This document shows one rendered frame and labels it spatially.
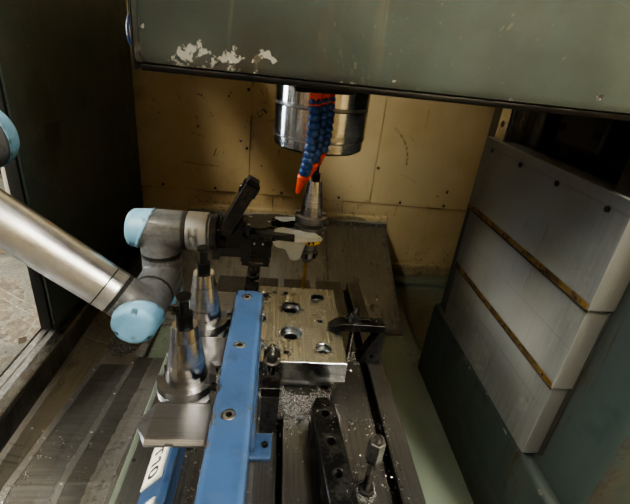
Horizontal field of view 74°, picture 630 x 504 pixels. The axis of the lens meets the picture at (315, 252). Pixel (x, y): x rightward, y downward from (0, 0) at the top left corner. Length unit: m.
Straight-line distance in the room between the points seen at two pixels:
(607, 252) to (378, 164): 1.25
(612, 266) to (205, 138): 1.48
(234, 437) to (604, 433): 0.61
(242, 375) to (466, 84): 0.38
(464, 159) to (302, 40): 1.59
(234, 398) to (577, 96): 0.46
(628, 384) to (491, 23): 0.56
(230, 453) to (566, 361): 0.59
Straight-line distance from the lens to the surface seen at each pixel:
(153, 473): 0.78
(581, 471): 0.91
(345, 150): 0.70
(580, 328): 0.80
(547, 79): 0.49
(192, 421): 0.46
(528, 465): 1.01
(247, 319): 0.57
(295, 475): 0.81
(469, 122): 1.93
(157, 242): 0.82
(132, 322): 0.74
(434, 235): 2.05
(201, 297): 0.54
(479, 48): 0.46
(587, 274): 0.78
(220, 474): 0.41
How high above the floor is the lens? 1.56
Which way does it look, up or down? 26 degrees down
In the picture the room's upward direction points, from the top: 6 degrees clockwise
